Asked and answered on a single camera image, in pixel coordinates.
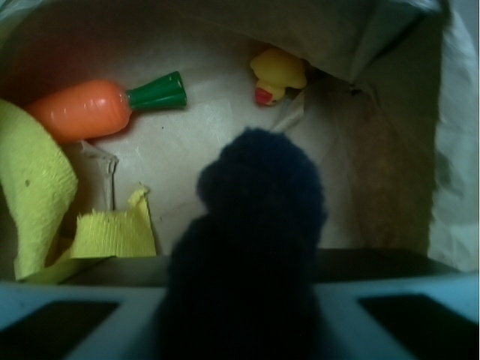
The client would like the yellow knitted cloth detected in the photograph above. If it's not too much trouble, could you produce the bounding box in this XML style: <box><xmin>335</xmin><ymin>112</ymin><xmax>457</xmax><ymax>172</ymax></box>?
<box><xmin>1</xmin><ymin>100</ymin><xmax>156</xmax><ymax>280</ymax></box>

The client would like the dark blue rope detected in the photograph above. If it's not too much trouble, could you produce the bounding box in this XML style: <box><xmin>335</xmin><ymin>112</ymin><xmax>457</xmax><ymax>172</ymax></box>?
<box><xmin>155</xmin><ymin>126</ymin><xmax>328</xmax><ymax>360</ymax></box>

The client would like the brown paper bag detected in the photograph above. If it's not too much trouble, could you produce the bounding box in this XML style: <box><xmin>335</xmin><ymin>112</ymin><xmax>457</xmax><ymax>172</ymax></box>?
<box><xmin>1</xmin><ymin>1</ymin><xmax>479</xmax><ymax>278</ymax></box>

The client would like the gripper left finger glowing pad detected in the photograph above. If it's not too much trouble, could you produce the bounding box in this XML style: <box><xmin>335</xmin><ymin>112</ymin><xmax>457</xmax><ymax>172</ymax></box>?
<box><xmin>0</xmin><ymin>256</ymin><xmax>170</xmax><ymax>360</ymax></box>

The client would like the yellow rubber duck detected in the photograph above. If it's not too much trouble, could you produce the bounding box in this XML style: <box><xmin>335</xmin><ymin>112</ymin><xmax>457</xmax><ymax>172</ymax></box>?
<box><xmin>250</xmin><ymin>49</ymin><xmax>307</xmax><ymax>106</ymax></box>

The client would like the orange toy carrot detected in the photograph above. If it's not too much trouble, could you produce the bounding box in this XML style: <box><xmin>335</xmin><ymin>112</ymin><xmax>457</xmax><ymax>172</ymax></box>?
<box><xmin>25</xmin><ymin>71</ymin><xmax>188</xmax><ymax>144</ymax></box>

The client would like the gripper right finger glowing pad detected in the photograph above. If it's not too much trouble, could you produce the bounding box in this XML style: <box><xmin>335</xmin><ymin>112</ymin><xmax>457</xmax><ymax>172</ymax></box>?
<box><xmin>313</xmin><ymin>249</ymin><xmax>479</xmax><ymax>359</ymax></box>

